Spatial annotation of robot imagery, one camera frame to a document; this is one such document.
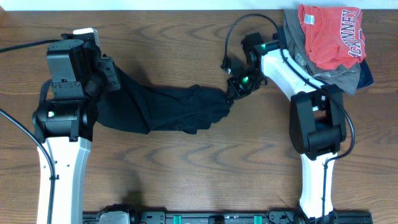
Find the red printed t-shirt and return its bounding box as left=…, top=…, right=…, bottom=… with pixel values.
left=297, top=4, right=366, bottom=70

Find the navy blue garment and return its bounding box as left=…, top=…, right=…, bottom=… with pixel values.
left=357, top=59, right=374, bottom=90

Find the black t-shirt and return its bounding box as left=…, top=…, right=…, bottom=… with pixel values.
left=97, top=68, right=233, bottom=134

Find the grey t-shirt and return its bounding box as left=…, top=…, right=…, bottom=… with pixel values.
left=284, top=9, right=361, bottom=95

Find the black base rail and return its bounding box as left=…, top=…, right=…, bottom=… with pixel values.
left=82, top=204, right=373, bottom=224

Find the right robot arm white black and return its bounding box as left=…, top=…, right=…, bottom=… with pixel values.
left=220, top=33, right=350, bottom=223

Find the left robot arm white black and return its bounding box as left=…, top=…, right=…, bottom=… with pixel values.
left=33, top=98, right=93, bottom=223

